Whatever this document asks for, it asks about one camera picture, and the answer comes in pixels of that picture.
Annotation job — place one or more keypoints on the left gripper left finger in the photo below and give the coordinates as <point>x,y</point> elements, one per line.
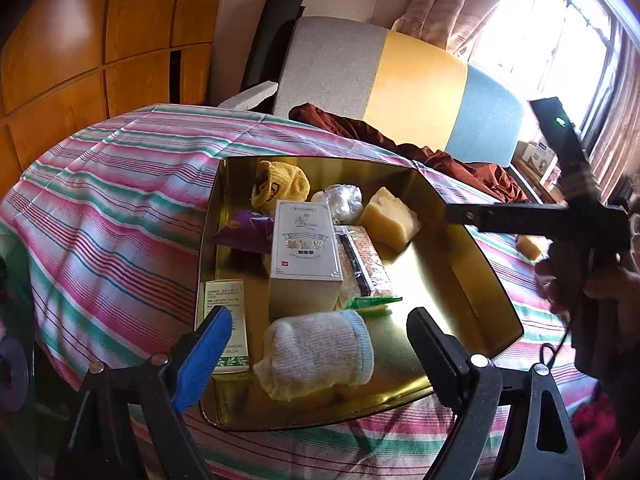
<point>99,441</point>

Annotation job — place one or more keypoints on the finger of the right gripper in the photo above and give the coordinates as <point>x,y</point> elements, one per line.
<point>521,219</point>

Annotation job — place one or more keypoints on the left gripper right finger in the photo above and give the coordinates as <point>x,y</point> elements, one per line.
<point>538,442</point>

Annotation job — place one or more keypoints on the yellow sponge block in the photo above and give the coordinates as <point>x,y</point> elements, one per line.
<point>388,220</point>

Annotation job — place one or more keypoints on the green white slim carton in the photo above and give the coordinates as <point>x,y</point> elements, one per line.
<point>231,343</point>

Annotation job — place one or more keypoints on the white plastic bag ball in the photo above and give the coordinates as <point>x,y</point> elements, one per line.
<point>343,200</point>

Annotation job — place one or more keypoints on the purple snack packet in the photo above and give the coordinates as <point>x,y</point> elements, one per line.
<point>247,231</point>

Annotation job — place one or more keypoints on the white tea carton box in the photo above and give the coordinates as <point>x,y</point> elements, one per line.
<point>305,270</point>

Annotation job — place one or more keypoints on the person's right hand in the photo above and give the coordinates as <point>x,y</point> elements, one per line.
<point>620,282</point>

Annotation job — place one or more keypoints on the orange sponge wedge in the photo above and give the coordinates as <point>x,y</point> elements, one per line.
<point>533,248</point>

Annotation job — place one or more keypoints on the white product box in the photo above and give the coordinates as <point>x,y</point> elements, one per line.
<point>539,157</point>

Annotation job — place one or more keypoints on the rust brown blanket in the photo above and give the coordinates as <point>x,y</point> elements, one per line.
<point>486,177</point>

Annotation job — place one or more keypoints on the tricolour upholstered headboard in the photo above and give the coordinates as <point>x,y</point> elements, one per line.
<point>411,91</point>

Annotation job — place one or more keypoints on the gold metal tin box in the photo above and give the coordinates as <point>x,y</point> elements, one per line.
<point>442,270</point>

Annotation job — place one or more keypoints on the striped pink curtain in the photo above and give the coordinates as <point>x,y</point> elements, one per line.
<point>451,25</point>

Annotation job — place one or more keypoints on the black rolled mat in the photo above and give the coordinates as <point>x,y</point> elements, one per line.
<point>270,44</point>

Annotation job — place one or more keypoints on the wooden wardrobe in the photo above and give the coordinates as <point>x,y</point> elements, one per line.
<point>71,63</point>

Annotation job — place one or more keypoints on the white bed frame rail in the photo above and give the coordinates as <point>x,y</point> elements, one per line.
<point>251,97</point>

